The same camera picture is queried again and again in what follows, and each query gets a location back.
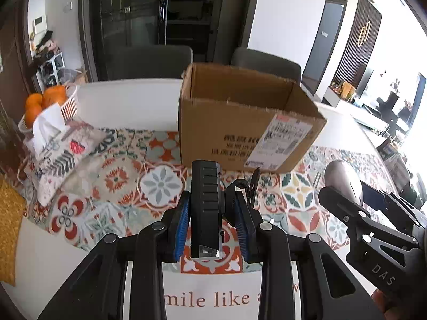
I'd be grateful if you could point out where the dark glass sliding door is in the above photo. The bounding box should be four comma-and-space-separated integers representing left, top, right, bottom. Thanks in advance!
78, 0, 264, 82

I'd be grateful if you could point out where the person's right hand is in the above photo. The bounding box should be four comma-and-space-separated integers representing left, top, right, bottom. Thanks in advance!
371, 288, 396, 320

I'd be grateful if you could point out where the dark slatted wall panel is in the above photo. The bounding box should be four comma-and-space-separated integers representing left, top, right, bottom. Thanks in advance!
334, 0, 383, 89

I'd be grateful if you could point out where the orange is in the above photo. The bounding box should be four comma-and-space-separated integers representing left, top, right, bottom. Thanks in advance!
24, 105, 42, 129
25, 93, 43, 110
42, 86, 67, 107

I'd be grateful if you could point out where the gold wall ornament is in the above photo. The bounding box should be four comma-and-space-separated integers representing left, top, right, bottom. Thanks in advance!
358, 22, 372, 46

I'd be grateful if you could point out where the patterned table runner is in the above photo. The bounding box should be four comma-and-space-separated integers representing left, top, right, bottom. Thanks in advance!
20, 127, 399, 275

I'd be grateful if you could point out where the grey dining chair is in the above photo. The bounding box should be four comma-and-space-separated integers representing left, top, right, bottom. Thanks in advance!
231, 47, 302, 84
107, 44, 194, 81

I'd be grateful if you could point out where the white low cabinet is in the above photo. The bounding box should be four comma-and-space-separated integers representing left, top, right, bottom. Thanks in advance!
322, 87, 409, 134

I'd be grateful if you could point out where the black power adapter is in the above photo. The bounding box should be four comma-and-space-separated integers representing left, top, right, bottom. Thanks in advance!
190, 160, 261, 260

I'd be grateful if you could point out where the floral fabric tissue pouch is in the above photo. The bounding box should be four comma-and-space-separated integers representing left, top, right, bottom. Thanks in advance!
23, 103, 116, 207

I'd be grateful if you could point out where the silver oval device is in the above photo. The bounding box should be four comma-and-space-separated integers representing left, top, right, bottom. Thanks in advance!
324, 160, 364, 209

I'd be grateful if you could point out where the brown cardboard box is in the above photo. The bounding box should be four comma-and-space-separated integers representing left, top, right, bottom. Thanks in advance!
178, 63, 327, 174

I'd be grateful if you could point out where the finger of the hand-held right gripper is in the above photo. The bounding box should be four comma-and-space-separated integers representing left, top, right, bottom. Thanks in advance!
318, 186, 417, 250
362, 182, 427, 229

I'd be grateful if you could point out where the yellow woven box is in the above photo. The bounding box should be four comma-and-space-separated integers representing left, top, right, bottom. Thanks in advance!
0, 177, 27, 287

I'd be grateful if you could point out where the dark hallway door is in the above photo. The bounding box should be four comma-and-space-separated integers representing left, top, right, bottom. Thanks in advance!
302, 0, 348, 95

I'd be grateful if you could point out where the white cube shelf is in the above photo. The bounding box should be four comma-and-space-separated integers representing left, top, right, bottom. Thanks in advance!
31, 30, 65, 86

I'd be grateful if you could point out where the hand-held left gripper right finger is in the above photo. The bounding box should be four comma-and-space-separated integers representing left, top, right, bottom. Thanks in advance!
232, 191, 384, 320

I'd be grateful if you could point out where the white plastic basket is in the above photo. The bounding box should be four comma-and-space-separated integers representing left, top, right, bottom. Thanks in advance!
18, 83, 79, 133

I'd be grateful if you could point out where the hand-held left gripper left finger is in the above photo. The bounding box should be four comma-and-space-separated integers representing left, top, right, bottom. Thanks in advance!
37, 190, 191, 320

